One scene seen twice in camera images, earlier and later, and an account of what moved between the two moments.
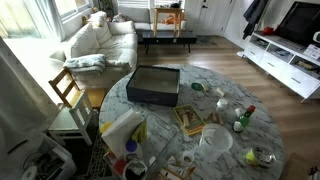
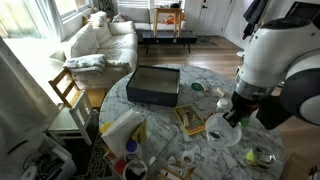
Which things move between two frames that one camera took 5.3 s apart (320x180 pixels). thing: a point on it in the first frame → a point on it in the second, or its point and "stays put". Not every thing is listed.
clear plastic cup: x=215 y=139 → x=220 y=132
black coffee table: x=169 y=38 stays put
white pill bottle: x=221 y=105 stays put
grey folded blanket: x=91 y=64 stays put
